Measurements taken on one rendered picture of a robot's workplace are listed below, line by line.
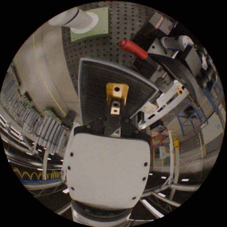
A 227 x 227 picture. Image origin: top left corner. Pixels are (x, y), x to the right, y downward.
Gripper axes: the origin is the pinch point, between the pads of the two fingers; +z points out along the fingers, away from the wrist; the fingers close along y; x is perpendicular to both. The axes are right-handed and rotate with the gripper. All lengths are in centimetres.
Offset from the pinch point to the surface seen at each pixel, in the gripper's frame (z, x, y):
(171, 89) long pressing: 18.8, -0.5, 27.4
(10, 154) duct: -558, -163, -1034
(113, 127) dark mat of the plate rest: 2.8, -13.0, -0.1
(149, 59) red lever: 7.2, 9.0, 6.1
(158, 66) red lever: 9.0, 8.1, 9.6
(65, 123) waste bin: 59, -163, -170
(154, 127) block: 16, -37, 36
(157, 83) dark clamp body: 11.0, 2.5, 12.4
